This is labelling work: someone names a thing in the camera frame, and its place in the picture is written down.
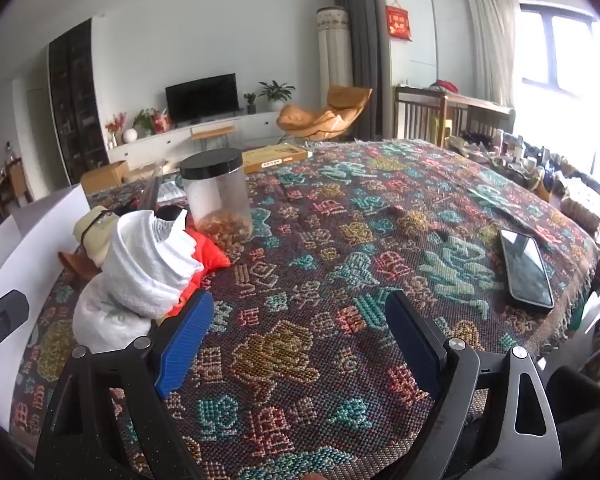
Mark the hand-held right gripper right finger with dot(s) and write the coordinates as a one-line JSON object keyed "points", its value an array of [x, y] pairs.
{"points": [[410, 345]]}

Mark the wooden crib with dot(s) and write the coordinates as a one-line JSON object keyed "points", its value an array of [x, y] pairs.
{"points": [[450, 110]]}

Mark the red flowers in vase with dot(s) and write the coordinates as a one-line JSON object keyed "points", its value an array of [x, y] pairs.
{"points": [[115, 127]]}

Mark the red cloth on crib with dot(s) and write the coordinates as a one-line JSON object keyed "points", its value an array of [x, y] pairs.
{"points": [[445, 86]]}

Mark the black smartphone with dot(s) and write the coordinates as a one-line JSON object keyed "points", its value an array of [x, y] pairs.
{"points": [[525, 265]]}

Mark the grey curtain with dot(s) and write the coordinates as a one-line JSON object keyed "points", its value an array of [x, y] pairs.
{"points": [[365, 50]]}

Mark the yellow flat box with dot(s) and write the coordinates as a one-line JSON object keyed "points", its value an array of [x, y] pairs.
{"points": [[275, 156]]}

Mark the wooden chair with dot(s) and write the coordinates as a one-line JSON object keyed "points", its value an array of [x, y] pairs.
{"points": [[16, 182]]}

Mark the black television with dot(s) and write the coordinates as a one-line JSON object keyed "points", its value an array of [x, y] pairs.
{"points": [[202, 97]]}

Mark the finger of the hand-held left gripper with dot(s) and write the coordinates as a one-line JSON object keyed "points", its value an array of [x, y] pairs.
{"points": [[5, 315]]}

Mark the plant with red wrapping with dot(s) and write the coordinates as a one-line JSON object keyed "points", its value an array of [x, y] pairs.
{"points": [[152, 121]]}

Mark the red mesh bag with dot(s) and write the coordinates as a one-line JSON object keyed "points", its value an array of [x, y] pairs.
{"points": [[207, 255]]}

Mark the window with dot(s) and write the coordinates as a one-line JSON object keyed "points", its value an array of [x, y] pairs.
{"points": [[565, 50]]}

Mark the silver foil packet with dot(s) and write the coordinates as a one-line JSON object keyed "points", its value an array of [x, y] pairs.
{"points": [[172, 191]]}

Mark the patterned woven blanket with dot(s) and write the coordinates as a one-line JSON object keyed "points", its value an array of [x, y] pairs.
{"points": [[330, 260]]}

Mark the white standing air conditioner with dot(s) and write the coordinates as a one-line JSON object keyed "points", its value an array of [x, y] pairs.
{"points": [[334, 60]]}

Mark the beige straw hat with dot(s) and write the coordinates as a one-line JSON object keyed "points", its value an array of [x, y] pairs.
{"points": [[92, 235]]}

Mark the red wall calendar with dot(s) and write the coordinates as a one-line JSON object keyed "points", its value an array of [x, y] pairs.
{"points": [[399, 21]]}

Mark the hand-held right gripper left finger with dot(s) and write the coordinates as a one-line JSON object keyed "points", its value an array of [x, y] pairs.
{"points": [[185, 340]]}

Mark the clear plastic jar black lid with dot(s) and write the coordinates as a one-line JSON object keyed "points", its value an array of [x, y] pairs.
{"points": [[215, 200]]}

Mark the large green potted plant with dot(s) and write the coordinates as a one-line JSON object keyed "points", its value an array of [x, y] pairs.
{"points": [[276, 92]]}

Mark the white towel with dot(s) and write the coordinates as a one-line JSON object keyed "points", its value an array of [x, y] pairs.
{"points": [[140, 270]]}

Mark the white round vase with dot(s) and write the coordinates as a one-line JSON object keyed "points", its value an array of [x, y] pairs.
{"points": [[130, 135]]}

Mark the cardboard box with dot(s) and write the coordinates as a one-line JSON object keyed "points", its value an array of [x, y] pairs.
{"points": [[104, 176]]}

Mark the white board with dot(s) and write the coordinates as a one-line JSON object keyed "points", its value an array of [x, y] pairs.
{"points": [[30, 230]]}

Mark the small wooden stool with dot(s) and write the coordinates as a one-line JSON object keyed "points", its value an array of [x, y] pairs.
{"points": [[212, 131]]}

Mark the beige curtain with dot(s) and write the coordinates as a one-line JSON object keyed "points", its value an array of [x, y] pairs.
{"points": [[492, 45]]}

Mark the orange lounge chair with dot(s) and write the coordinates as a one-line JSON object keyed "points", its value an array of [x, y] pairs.
{"points": [[325, 115]]}

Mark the white tv cabinet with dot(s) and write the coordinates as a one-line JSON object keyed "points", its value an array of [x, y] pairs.
{"points": [[150, 147]]}

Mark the dark display cabinet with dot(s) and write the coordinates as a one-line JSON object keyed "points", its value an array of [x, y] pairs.
{"points": [[77, 105]]}

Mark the row of cluttered bottles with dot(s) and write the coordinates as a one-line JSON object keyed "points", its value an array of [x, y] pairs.
{"points": [[540, 170]]}

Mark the small green potted plant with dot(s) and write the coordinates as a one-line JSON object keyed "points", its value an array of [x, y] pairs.
{"points": [[250, 102]]}

